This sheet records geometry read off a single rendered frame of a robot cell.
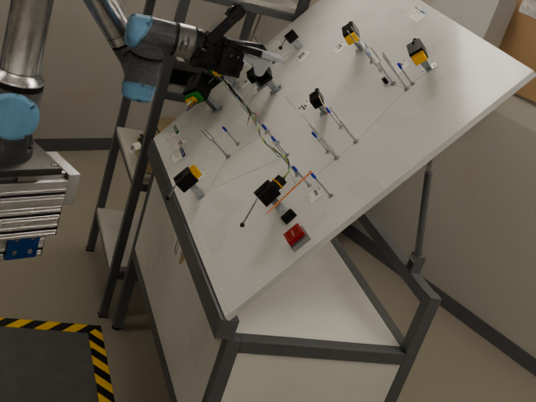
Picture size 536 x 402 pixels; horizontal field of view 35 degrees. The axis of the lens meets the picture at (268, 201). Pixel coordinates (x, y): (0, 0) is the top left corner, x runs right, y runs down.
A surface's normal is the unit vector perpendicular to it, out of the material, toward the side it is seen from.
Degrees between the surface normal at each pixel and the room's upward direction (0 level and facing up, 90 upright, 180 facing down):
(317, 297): 0
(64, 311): 0
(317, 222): 54
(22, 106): 97
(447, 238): 90
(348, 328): 0
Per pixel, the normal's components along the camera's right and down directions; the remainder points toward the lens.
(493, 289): -0.72, 0.07
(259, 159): -0.57, -0.63
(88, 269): 0.29, -0.87
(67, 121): 0.62, 0.48
